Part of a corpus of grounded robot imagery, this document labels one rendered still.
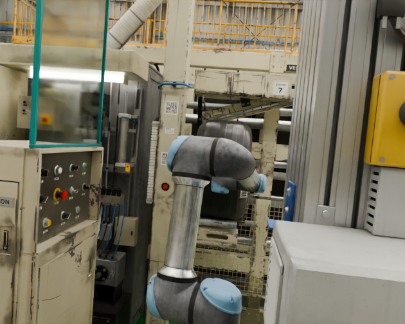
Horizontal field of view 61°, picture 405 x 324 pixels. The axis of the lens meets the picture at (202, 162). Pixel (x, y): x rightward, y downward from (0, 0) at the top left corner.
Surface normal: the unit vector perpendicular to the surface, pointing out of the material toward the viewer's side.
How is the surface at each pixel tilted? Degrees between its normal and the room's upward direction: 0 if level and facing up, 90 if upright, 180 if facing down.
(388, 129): 90
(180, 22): 90
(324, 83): 90
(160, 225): 90
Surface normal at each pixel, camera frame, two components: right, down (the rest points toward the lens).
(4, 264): -0.11, 0.06
